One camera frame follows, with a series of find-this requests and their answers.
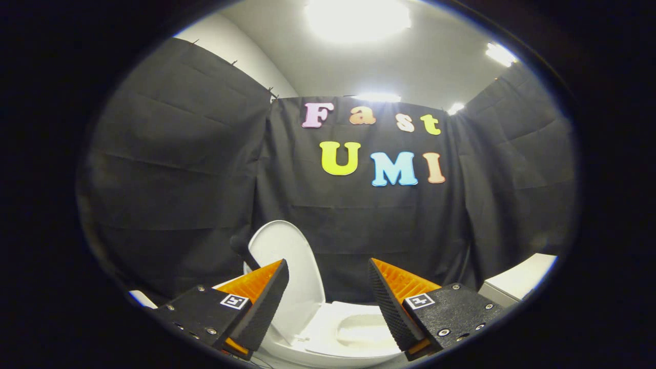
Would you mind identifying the white cabinet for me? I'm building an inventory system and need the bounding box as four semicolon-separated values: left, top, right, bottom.
478;253;558;308

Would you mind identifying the black backdrop cloth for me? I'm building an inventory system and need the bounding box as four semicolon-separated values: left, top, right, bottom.
76;37;577;305

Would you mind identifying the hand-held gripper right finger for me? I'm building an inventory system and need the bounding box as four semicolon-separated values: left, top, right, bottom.
368;258;508;362

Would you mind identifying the white object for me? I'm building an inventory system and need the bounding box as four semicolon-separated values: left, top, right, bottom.
128;290;158;309

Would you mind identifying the large ceiling light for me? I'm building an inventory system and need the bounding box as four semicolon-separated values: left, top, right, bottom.
305;0;412;44

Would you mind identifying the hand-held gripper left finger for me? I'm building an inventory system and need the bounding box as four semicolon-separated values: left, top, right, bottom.
154;259;290;361

